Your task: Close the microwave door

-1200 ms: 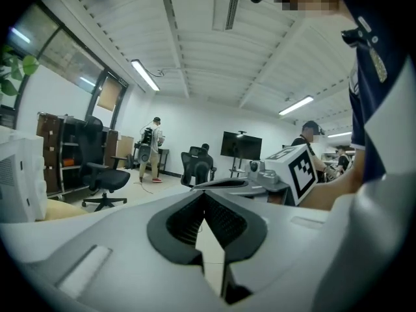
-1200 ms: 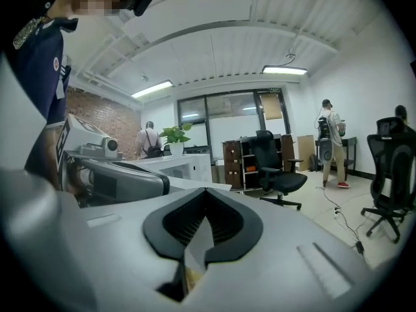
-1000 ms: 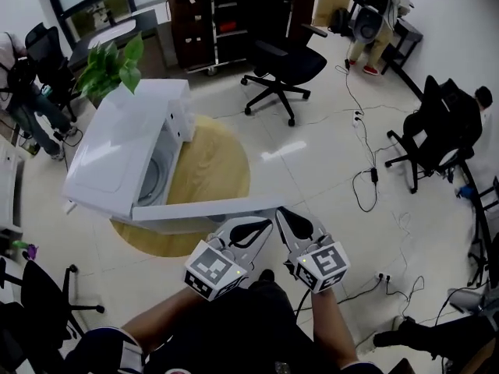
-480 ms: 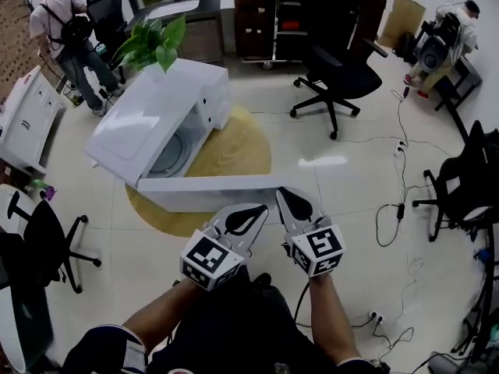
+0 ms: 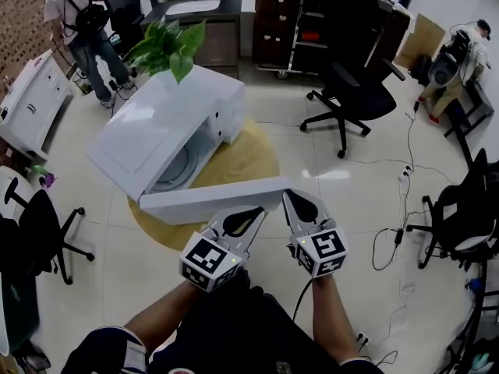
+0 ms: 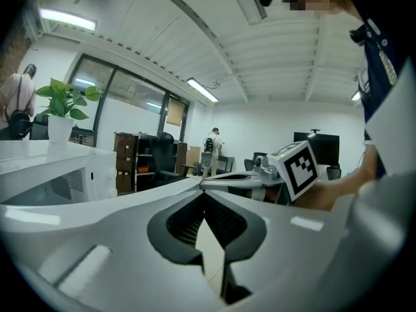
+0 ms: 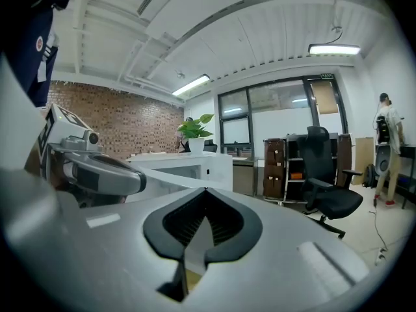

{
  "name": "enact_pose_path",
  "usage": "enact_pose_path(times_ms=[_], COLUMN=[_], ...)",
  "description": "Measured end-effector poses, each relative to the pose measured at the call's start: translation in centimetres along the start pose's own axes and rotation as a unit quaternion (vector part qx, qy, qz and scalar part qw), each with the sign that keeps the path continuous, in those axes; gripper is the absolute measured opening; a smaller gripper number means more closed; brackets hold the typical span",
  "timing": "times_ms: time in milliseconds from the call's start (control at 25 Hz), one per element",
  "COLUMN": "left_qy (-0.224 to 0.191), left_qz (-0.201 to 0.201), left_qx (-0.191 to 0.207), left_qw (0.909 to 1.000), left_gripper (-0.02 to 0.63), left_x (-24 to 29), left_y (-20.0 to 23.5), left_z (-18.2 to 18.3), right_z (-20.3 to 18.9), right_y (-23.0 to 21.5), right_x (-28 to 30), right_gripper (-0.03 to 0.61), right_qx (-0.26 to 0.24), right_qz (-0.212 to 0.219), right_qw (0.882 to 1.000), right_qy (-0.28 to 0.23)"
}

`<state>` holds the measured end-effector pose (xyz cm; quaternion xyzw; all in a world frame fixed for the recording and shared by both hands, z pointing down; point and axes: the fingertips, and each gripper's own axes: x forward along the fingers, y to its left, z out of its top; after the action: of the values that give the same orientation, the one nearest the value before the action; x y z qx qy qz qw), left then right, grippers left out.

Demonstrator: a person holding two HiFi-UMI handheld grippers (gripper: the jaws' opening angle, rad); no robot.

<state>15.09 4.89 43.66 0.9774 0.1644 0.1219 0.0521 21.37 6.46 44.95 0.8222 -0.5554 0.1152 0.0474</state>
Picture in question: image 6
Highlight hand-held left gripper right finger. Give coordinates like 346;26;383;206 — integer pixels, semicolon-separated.
204;190;404;312

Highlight cardboard sheet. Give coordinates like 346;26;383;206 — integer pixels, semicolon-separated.
187;146;203;176

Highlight person's right hand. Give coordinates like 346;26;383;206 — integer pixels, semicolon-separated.
265;185;293;205

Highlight black office chair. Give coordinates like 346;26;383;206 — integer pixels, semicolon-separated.
326;163;343;181
150;131;183;187
243;151;270;172
29;113;50;141

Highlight ceiling air vent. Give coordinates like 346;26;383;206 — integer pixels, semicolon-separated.
242;0;269;25

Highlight black framed window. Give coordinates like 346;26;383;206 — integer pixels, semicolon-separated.
69;53;191;136

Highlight black television on stand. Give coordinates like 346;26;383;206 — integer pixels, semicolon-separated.
293;129;341;166

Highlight person's dark clothed body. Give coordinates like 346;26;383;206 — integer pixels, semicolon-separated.
337;0;416;207

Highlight green plant in white pot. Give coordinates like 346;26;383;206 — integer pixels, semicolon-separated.
33;77;103;146

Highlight person's right forearm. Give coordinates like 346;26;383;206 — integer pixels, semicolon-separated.
294;144;381;212

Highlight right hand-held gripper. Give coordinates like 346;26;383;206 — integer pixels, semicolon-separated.
200;140;320;203

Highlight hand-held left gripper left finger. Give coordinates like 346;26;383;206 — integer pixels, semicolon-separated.
0;189;225;312

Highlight dark brown storage cart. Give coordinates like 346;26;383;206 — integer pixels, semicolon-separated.
113;131;189;195

